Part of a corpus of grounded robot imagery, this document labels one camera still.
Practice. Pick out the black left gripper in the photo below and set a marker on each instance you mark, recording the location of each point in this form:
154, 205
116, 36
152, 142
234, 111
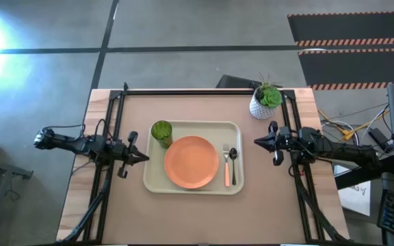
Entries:
120, 152

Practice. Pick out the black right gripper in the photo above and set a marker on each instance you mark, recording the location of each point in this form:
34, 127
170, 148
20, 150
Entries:
282, 140

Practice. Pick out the cream plastic tray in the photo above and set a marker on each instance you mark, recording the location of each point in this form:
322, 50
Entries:
156, 171

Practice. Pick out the dark metal spoon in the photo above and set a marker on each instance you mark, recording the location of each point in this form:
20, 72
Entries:
233, 154

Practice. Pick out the green translucent plastic cup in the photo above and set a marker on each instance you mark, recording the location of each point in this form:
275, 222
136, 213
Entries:
162, 131

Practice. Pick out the orange plastic plate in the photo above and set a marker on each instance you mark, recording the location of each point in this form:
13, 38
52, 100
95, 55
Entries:
192, 162

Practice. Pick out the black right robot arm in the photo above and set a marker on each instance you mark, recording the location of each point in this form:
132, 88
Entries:
351, 153

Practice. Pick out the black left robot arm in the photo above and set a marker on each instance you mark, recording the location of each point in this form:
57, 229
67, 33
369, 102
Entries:
67, 145

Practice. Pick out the succulent in white pot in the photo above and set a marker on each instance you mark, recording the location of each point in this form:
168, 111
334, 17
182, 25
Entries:
262, 107

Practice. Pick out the black box behind table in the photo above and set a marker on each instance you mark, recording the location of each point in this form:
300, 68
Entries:
234, 82

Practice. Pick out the brown table mat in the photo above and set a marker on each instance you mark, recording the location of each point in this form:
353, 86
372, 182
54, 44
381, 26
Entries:
200, 215

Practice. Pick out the black diagonal support beam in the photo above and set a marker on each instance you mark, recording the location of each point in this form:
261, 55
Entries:
364, 173

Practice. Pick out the white paper sheet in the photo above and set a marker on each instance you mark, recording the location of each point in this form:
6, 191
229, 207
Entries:
354, 200

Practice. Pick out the black power adapter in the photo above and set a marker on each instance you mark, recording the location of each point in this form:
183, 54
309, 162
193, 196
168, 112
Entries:
379, 139

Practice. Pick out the black hazard-striped floor mat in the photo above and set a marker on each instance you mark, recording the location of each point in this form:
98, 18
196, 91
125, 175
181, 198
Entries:
357, 68
351, 27

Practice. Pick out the grey metal stand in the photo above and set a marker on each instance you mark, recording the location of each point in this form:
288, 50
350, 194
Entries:
2, 167

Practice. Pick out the black aluminium table frame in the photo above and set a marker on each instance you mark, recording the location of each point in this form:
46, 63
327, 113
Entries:
200, 92

